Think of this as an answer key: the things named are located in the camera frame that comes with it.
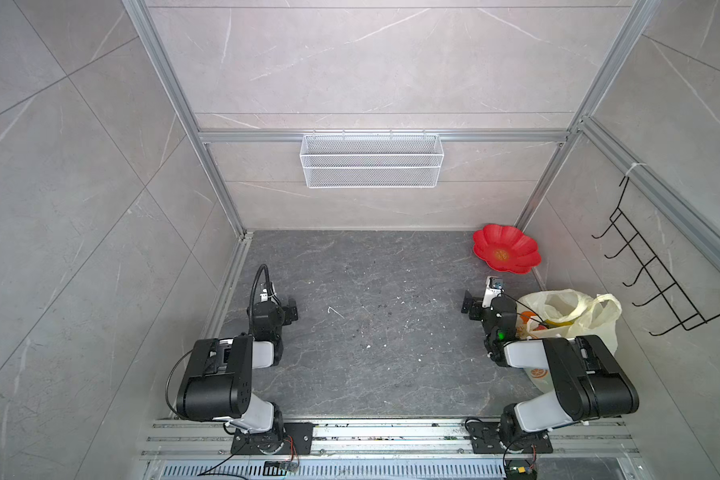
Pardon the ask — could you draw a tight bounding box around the cream plastic shopping bag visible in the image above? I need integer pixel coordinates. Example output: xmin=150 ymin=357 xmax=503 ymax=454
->
xmin=514 ymin=289 xmax=623 ymax=394

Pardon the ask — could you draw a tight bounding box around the red flower-shaped plastic bowl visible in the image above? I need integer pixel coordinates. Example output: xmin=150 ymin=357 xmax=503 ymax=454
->
xmin=472 ymin=224 xmax=542 ymax=274

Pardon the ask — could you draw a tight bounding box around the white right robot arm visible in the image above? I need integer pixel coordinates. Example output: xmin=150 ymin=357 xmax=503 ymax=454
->
xmin=461 ymin=293 xmax=639 ymax=444

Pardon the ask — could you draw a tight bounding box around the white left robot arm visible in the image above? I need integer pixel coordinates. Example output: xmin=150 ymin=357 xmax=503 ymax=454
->
xmin=174 ymin=298 xmax=298 ymax=442

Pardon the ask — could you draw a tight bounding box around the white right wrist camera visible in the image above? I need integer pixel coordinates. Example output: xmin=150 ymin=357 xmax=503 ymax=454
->
xmin=482 ymin=276 xmax=504 ymax=308

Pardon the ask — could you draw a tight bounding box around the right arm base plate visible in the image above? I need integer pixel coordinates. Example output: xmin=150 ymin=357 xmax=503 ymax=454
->
xmin=464 ymin=417 xmax=553 ymax=454

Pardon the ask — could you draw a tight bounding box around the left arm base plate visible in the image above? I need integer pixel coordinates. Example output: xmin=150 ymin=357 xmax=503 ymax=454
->
xmin=230 ymin=422 xmax=315 ymax=456

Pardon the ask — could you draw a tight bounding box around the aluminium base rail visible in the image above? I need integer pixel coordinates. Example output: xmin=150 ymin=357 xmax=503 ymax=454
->
xmin=126 ymin=417 xmax=652 ymax=479

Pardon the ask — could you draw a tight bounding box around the black wire hook rack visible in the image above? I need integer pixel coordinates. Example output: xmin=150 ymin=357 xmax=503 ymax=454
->
xmin=591 ymin=175 xmax=720 ymax=338

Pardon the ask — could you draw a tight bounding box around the white wire mesh basket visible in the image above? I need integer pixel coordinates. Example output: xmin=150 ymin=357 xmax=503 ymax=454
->
xmin=299 ymin=133 xmax=445 ymax=189

